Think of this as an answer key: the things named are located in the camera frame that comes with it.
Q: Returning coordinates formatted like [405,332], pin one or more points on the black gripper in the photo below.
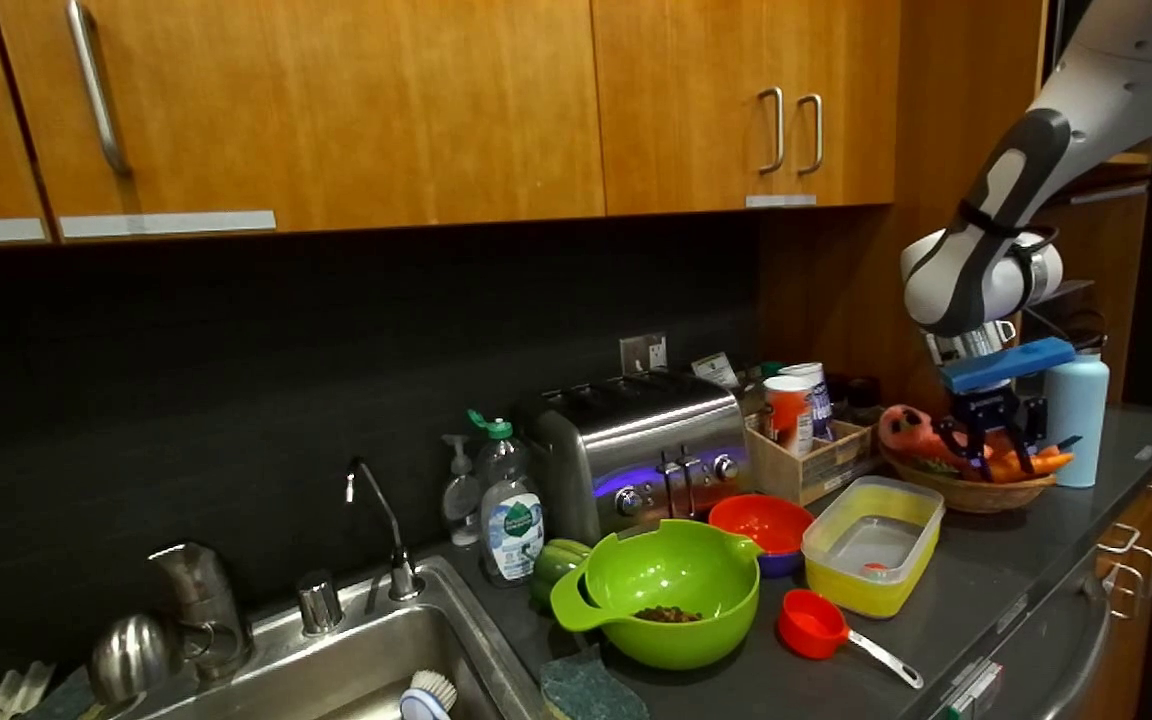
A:
[1002,405]

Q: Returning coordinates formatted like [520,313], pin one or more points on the clear dish soap bottle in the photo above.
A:
[511,520]

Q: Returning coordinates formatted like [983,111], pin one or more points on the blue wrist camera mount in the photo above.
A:
[1009,365]

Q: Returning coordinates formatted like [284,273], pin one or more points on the purple bowl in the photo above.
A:
[785,566]

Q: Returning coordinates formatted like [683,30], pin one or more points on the white dish brush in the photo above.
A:
[424,696]

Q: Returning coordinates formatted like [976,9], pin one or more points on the orange plush doll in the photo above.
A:
[919,432]

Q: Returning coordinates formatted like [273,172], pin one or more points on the light blue water bottle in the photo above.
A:
[1083,422]

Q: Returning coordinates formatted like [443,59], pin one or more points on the silver toaster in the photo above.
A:
[643,455]

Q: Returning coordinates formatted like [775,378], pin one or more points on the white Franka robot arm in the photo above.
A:
[1110,81]

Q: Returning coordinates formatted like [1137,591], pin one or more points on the round silver pot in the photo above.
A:
[125,662]

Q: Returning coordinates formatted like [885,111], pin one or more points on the white and blue canister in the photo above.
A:
[817,393]

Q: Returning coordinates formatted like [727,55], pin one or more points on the wicker basket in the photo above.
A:
[983,499]

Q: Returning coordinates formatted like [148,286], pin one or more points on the wall power outlet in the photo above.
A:
[643,352]

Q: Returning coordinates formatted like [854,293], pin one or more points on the red measuring cup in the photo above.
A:
[809,626]

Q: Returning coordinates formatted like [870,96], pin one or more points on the metal sink knob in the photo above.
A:
[318,605]

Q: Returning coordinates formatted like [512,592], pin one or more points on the green plastic bowl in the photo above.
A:
[663,592]

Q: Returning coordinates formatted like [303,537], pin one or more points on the wooden crate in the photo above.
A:
[801,468]

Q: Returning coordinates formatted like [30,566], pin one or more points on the red bowl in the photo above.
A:
[756,520]

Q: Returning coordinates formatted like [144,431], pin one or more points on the green sponge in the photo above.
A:
[588,691]

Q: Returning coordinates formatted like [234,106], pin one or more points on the wide wooden cabinet door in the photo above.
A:
[339,95]

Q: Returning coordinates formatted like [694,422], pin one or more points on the curved metal faucet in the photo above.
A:
[380,512]

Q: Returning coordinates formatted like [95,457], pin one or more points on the orange toy carrot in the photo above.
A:
[1055,463]

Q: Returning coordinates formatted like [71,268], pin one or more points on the red and white canister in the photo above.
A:
[785,417]

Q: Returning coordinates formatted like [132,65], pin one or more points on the yellow plastic container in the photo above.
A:
[870,547]

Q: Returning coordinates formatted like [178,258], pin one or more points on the stainless steel sink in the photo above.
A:
[339,664]

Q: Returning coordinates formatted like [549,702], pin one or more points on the green apple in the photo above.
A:
[559,566]

